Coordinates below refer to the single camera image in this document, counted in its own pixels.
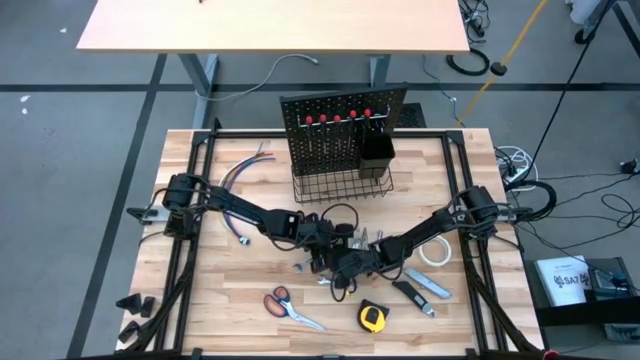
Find black rounded object at right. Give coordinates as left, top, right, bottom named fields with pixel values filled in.
left=356, top=298, right=391, bottom=335

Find black utility knife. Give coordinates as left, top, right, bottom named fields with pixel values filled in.
left=391, top=279, right=437, bottom=320

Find silver utility knife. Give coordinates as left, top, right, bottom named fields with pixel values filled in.
left=402, top=266, right=453, bottom=301

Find black metal pegboard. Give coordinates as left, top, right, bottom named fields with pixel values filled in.
left=279, top=83, right=409, bottom=177

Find white tape roll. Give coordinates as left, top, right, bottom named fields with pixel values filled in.
left=417, top=234, right=453, bottom=268

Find black plastic bin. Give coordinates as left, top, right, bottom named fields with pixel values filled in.
left=357, top=133, right=397, bottom=180

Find black mesh panel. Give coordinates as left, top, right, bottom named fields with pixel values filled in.
left=397, top=102, right=428, bottom=129

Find white printed box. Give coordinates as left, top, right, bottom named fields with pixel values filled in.
left=533, top=254, right=592, bottom=308

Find light wooden desk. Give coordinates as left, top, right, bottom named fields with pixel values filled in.
left=75, top=0, right=471, bottom=131

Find black side cart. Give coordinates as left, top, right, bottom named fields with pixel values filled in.
left=524, top=255, right=640, bottom=346

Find grey electronic device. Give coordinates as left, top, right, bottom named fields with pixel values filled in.
left=588, top=267, right=636, bottom=301

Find thin black pole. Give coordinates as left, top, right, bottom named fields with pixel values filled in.
left=529, top=0, right=619, bottom=166

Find black rolling stand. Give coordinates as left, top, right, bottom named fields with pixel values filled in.
left=573, top=0, right=640, bottom=60

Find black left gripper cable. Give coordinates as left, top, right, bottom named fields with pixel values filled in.
left=319, top=202, right=360, bottom=236

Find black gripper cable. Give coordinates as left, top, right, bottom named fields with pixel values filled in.
left=319, top=202, right=360, bottom=236
left=330, top=269, right=359, bottom=303

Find black wire basket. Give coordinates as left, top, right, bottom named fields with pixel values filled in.
left=290, top=164, right=395, bottom=205

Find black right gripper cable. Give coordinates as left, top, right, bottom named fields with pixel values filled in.
left=330, top=269, right=359, bottom=303

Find blue red handled scissors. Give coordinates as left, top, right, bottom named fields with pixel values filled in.
left=263, top=285, right=327, bottom=333

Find purple wire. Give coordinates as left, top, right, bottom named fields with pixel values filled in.
left=222, top=159, right=249, bottom=244

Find grey wire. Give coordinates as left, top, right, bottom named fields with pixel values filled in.
left=219, top=142, right=265, bottom=191

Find yellow wire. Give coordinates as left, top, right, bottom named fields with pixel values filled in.
left=217, top=158, right=254, bottom=191

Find black aluminium table frame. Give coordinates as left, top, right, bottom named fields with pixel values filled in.
left=117, top=117, right=546, bottom=360

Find white wire tool rack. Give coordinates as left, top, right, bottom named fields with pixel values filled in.
left=297, top=103, right=392, bottom=129

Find grey floor cable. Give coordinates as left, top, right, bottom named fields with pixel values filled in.
left=193, top=53, right=320, bottom=104

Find white coiled cable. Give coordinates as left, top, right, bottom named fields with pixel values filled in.
left=494, top=145, right=540, bottom=194

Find thick black cable loop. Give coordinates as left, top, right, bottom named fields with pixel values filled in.
left=504, top=179, right=558, bottom=222

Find black coiled cable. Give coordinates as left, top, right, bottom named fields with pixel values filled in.
left=445, top=47, right=492, bottom=78

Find black tangled cables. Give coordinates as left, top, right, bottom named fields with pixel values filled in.
left=457, top=0, right=494, bottom=40

